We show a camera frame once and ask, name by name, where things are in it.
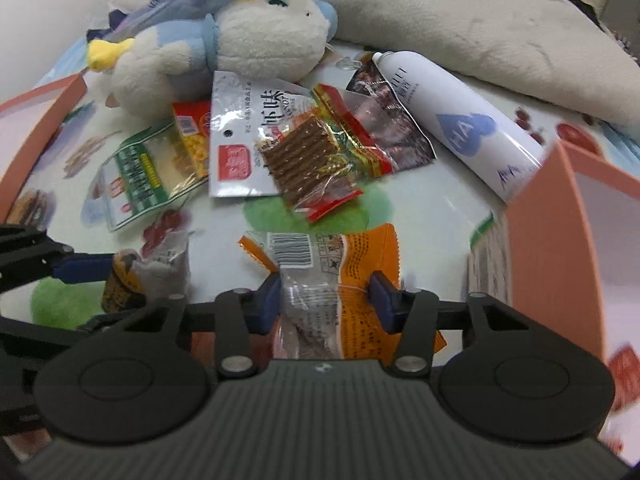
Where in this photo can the fruit print bed sheet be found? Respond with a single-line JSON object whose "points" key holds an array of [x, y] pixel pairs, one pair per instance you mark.
{"points": [[507, 397]]}

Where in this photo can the orange snack packet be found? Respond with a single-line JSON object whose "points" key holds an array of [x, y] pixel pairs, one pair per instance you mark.
{"points": [[324, 307]]}

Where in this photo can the grey duvet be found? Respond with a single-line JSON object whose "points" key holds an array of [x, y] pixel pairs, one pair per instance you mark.
{"points": [[546, 49]]}

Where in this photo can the pink storage box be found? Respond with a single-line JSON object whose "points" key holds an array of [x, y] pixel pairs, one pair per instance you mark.
{"points": [[565, 252]]}

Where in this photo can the dark brown foil snack bag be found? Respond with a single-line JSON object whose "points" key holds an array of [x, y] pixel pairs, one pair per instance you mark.
{"points": [[394, 132]]}

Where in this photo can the red-striped brown stick snack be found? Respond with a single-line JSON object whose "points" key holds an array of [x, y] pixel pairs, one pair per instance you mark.
{"points": [[318, 162]]}

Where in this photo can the green white snack packet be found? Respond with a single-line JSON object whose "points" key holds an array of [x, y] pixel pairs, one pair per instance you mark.
{"points": [[149, 171]]}

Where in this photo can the small yellow black packet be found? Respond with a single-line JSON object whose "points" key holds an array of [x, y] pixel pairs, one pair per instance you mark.
{"points": [[136, 281]]}

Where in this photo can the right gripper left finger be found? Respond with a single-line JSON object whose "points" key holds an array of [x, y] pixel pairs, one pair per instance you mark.
{"points": [[239, 314]]}

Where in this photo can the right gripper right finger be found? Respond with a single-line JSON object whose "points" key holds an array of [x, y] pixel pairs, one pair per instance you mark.
{"points": [[412, 316]]}

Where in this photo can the pink box lid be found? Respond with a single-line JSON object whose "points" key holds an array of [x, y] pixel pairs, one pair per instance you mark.
{"points": [[28, 123]]}

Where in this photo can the white blue plush toy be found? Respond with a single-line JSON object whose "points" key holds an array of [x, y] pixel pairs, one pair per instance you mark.
{"points": [[175, 61]]}

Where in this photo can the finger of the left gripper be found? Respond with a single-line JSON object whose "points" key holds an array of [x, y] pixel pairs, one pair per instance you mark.
{"points": [[29, 255]]}

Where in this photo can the white spray bottle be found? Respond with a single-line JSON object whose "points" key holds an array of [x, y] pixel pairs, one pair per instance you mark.
{"points": [[491, 144]]}

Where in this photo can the yellow red snack packet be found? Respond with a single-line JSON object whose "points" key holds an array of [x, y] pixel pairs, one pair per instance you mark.
{"points": [[192, 120]]}

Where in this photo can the silver shrimp snack bag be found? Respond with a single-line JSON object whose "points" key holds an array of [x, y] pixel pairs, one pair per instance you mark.
{"points": [[244, 114]]}

